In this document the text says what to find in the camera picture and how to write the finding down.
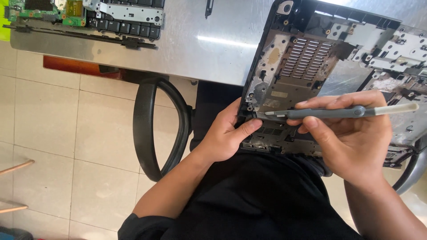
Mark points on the person's right hand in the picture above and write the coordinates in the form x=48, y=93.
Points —
x=360, y=143

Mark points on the person's left hand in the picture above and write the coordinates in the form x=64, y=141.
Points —
x=220, y=136

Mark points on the grey craft knife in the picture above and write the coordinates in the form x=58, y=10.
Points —
x=320, y=113

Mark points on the black laptop base case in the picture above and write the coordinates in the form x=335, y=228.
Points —
x=300, y=66

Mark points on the grey chair armrest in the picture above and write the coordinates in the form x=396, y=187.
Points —
x=412, y=170

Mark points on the person's black clothing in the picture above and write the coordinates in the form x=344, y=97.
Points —
x=253, y=203

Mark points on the black chair armrest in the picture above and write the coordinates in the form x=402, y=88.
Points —
x=143, y=133

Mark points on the small black plastic part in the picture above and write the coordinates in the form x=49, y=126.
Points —
x=208, y=8

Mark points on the black laptop keyboard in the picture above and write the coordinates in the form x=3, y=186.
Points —
x=133, y=28

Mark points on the red-brown wooden stool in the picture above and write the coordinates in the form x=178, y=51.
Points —
x=76, y=66

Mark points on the black plastic trim strip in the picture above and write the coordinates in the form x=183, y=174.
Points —
x=83, y=36

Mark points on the wooden stick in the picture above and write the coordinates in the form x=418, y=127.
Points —
x=16, y=167
x=13, y=209

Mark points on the green circuit board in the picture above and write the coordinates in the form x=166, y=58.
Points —
x=40, y=13

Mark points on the blue object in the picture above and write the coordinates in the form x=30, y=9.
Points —
x=15, y=234

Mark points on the green plastic object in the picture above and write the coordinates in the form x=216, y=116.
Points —
x=4, y=20

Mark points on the silver metal bracket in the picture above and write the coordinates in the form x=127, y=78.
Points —
x=133, y=12

